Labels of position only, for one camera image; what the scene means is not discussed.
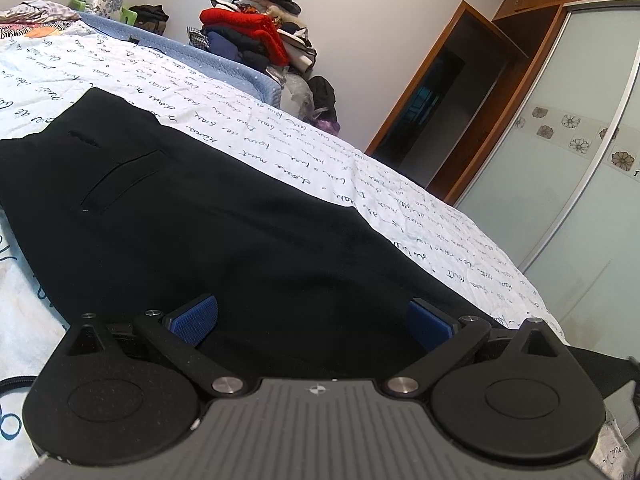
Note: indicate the wooden door frame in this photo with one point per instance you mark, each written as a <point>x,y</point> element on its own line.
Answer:
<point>472,105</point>

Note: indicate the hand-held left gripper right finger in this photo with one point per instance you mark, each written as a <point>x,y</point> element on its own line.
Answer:
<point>426,324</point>

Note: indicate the dark bag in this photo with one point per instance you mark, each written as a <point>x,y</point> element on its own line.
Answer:
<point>150,19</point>

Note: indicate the pile of folded clothes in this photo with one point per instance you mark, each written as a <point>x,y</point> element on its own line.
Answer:
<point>250,30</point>

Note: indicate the white script-printed bed sheet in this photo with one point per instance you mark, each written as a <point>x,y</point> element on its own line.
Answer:
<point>280,140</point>

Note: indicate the wardrobe with frosted sliding doors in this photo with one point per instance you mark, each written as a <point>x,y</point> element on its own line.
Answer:
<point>560,180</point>

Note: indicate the black hanging garment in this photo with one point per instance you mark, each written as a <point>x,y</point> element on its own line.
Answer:
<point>324,94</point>

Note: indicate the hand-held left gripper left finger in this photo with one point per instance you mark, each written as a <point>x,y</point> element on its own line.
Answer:
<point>196,321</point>

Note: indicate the clear plastic bags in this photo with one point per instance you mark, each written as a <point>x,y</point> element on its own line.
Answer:
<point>295,92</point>

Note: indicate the black pants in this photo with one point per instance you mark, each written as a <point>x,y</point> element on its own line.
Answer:
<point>210,240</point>

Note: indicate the green plastic chair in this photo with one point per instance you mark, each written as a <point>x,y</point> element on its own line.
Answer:
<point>127,14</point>

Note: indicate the heap of patterned cloths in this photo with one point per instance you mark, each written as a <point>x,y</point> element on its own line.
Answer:
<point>35,17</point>

